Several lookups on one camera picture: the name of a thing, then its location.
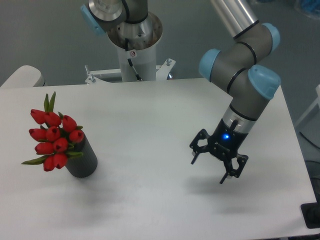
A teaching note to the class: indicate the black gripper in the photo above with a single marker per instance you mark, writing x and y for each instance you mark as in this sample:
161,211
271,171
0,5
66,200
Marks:
225,142

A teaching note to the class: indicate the white rounded chair edge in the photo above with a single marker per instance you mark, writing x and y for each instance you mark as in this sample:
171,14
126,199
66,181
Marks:
25,77

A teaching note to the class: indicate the blue item top right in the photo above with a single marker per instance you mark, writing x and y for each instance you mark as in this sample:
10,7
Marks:
309,8

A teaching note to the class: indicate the black ribbed cylindrical vase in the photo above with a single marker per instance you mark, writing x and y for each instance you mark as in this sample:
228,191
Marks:
82,166

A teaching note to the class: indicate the white pedestal base frame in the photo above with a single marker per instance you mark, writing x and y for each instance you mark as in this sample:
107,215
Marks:
131,72

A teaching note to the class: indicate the white furniture at right edge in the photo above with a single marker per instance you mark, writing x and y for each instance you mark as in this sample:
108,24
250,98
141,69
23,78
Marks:
310,112

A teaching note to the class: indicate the red tulip bouquet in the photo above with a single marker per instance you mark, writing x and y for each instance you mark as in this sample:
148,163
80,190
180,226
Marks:
57,136

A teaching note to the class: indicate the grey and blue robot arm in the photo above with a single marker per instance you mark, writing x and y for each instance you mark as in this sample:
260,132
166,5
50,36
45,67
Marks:
235,71

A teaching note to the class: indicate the black device at table corner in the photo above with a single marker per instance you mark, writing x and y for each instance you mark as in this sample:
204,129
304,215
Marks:
311,215

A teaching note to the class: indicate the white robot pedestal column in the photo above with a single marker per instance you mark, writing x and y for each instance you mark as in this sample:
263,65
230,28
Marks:
137,41

